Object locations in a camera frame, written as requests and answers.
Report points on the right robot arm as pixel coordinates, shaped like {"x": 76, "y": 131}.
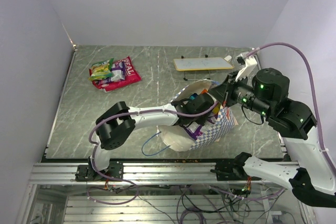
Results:
{"x": 312, "y": 182}

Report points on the red Real chips bag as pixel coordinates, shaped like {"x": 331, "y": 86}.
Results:
{"x": 132, "y": 76}

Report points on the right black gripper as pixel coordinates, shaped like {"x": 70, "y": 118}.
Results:
{"x": 228, "y": 85}

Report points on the blue checkered paper bag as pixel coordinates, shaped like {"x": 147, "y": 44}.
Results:
{"x": 193, "y": 135}

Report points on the aluminium frame rail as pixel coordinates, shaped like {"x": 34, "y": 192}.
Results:
{"x": 138, "y": 173}

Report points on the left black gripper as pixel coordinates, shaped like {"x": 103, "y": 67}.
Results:
{"x": 204, "y": 120}

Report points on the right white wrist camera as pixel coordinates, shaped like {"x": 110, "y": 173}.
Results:
{"x": 248, "y": 63}

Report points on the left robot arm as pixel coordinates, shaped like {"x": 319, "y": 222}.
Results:
{"x": 114, "y": 127}

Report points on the purple snack packet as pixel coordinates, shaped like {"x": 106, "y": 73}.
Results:
{"x": 119, "y": 73}

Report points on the green Fox's candy bag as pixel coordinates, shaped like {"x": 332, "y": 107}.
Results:
{"x": 101, "y": 70}

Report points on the small yellow-framed whiteboard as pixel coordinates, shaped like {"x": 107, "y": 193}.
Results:
{"x": 206, "y": 63}

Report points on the blue snack packet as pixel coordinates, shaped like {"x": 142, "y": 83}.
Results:
{"x": 193, "y": 96}

